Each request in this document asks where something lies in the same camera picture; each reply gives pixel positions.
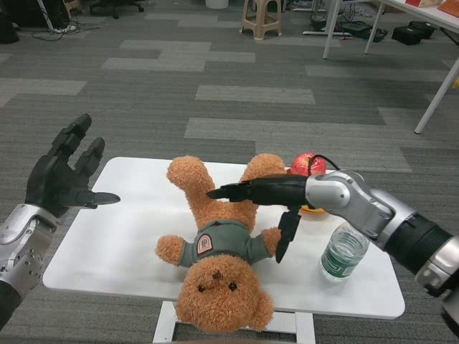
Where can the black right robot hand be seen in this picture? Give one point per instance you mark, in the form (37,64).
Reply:
(272,190)

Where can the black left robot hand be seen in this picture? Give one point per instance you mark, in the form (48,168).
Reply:
(50,179)

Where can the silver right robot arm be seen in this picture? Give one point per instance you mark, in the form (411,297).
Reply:
(369,211)

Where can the brown toy bear green shirt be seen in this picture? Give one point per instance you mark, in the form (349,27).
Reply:
(222,251)

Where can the red apple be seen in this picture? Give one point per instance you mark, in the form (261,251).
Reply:
(303,165)

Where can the orange plate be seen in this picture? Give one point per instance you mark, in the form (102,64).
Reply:
(315,210)

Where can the clear water bottle green label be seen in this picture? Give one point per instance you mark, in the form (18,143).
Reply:
(342,254)

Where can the white power strip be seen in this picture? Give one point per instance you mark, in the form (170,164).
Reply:
(66,28)

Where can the white desk leg with foot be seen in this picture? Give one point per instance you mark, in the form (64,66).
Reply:
(331,28)

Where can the beige plastic stool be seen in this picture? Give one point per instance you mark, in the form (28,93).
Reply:
(261,18)

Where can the black equipment case green trim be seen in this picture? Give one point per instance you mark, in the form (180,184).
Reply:
(358,30)

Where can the black office chair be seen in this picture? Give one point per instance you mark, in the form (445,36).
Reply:
(116,6)

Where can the white office table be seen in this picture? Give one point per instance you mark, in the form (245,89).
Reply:
(441,93)

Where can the white bin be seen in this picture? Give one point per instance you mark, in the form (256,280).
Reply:
(217,3)

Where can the black bag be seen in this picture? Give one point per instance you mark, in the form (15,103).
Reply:
(425,28)
(405,36)

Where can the yellow tape strip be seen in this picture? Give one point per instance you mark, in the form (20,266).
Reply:
(456,82)

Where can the orange box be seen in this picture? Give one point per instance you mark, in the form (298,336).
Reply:
(450,4)

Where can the white table base frame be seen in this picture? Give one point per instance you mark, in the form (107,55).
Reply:
(163,322)

